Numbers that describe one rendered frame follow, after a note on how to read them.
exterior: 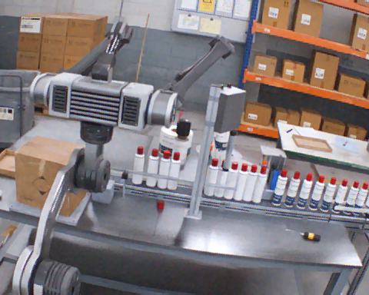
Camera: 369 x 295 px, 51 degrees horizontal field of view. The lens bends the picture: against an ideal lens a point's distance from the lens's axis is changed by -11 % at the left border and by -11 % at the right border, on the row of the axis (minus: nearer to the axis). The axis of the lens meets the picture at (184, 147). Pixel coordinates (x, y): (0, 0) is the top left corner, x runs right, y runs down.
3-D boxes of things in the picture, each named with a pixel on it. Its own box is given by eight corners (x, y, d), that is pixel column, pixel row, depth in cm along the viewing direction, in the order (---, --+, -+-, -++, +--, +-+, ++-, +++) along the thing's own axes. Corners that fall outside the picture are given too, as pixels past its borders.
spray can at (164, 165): (167, 185, 229) (172, 150, 222) (166, 190, 224) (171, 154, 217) (157, 183, 229) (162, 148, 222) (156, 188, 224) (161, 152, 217)
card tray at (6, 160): (47, 163, 241) (47, 157, 240) (31, 181, 217) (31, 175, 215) (5, 154, 241) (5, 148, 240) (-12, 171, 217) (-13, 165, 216)
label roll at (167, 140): (168, 143, 286) (171, 123, 281) (194, 152, 278) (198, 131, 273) (152, 151, 269) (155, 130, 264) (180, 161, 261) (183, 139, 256)
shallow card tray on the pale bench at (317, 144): (324, 143, 366) (326, 140, 365) (331, 153, 344) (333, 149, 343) (291, 137, 366) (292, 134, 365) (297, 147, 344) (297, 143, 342)
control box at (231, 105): (239, 128, 208) (247, 91, 201) (221, 134, 195) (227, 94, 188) (222, 121, 213) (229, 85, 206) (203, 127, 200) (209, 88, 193)
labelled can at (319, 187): (315, 207, 229) (325, 174, 221) (317, 211, 224) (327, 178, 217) (307, 206, 229) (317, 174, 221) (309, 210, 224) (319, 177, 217)
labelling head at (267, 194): (273, 190, 241) (284, 150, 232) (276, 200, 229) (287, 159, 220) (250, 187, 241) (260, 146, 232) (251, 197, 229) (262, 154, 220)
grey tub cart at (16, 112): (-6, 130, 479) (-5, 56, 444) (39, 134, 493) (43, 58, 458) (-25, 160, 399) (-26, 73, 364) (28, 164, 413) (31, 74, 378)
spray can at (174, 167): (177, 187, 229) (182, 151, 222) (176, 191, 225) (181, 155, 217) (167, 185, 229) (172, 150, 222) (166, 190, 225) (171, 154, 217)
